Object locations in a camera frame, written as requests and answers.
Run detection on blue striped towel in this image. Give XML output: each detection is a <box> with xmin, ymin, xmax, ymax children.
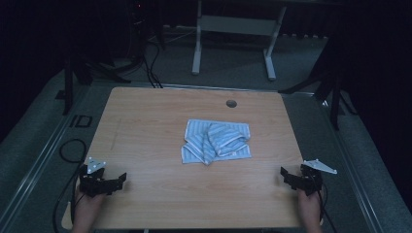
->
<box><xmin>180</xmin><ymin>118</ymin><xmax>253</xmax><ymax>167</ymax></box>

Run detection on black metal stand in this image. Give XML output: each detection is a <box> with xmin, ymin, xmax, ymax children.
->
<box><xmin>54</xmin><ymin>52</ymin><xmax>132</xmax><ymax>117</ymax></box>
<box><xmin>278</xmin><ymin>38</ymin><xmax>358</xmax><ymax>131</ymax></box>

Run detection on person's left hand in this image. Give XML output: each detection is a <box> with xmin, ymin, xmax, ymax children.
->
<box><xmin>73</xmin><ymin>185</ymin><xmax>107</xmax><ymax>213</ymax></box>

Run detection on white metal desk frame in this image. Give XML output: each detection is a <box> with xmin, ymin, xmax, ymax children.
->
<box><xmin>191</xmin><ymin>0</ymin><xmax>289</xmax><ymax>82</ymax></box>

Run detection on person's right hand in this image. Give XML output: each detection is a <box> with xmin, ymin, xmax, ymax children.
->
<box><xmin>297</xmin><ymin>188</ymin><xmax>324</xmax><ymax>212</ymax></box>

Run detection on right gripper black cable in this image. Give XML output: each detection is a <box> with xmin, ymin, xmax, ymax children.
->
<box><xmin>315</xmin><ymin>183</ymin><xmax>339</xmax><ymax>233</ymax></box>

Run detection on metal floor rail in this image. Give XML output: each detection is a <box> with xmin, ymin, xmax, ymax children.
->
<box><xmin>319</xmin><ymin>96</ymin><xmax>388</xmax><ymax>233</ymax></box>
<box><xmin>0</xmin><ymin>84</ymin><xmax>98</xmax><ymax>227</ymax></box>

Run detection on black cables on floor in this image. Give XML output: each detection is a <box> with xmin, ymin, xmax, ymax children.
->
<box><xmin>141</xmin><ymin>41</ymin><xmax>164</xmax><ymax>89</ymax></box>

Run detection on black floor cable loop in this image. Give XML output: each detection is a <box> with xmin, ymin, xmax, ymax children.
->
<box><xmin>51</xmin><ymin>138</ymin><xmax>87</xmax><ymax>233</ymax></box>

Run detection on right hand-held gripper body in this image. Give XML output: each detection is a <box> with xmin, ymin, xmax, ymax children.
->
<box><xmin>298</xmin><ymin>158</ymin><xmax>338</xmax><ymax>197</ymax></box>

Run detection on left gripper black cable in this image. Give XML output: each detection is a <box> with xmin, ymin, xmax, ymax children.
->
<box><xmin>70</xmin><ymin>192</ymin><xmax>86</xmax><ymax>225</ymax></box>

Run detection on dark equipment tower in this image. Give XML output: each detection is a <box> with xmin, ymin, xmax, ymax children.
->
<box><xmin>125</xmin><ymin>0</ymin><xmax>164</xmax><ymax>64</ymax></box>

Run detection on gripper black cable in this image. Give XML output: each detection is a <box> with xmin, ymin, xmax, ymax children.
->
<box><xmin>70</xmin><ymin>192</ymin><xmax>86</xmax><ymax>225</ymax></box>
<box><xmin>315</xmin><ymin>183</ymin><xmax>339</xmax><ymax>233</ymax></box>

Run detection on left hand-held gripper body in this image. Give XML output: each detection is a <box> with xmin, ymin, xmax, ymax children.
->
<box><xmin>79</xmin><ymin>156</ymin><xmax>114</xmax><ymax>198</ymax></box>

